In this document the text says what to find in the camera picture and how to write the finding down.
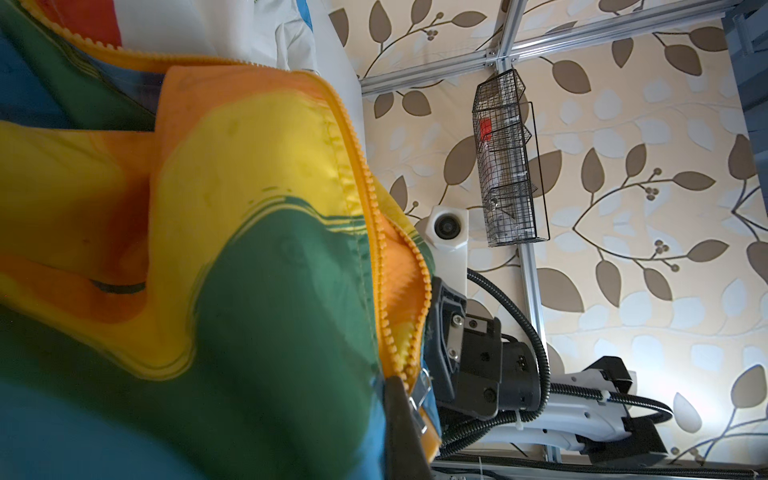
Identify rainbow coloured jacket white lining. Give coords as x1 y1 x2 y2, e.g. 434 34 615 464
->
1 1 441 479

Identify aluminium frame rails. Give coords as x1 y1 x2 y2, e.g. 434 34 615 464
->
334 1 767 467

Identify black wire basket right wall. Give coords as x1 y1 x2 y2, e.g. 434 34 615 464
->
472 68 551 247

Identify red lidded clear container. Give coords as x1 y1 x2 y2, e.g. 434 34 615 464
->
479 118 493 142

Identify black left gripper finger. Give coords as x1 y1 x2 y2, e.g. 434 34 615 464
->
384 376 432 480

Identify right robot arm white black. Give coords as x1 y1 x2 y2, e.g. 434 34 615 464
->
420 270 673 468

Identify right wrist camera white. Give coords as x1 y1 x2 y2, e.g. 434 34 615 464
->
424 206 469 296

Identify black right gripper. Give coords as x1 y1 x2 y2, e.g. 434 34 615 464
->
423 277 542 420

